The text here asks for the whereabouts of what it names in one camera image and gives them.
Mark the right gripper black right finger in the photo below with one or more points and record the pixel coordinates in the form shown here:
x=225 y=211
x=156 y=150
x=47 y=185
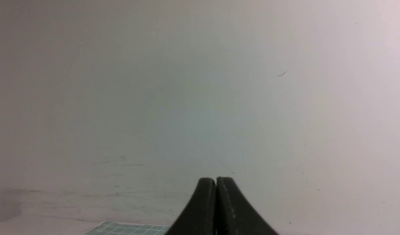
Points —
x=234 y=215

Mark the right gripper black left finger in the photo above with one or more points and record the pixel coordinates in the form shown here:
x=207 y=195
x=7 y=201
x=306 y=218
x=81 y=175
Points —
x=197 y=218

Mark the green checkered tablecloth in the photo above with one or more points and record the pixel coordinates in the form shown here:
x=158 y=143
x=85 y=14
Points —
x=112 y=228

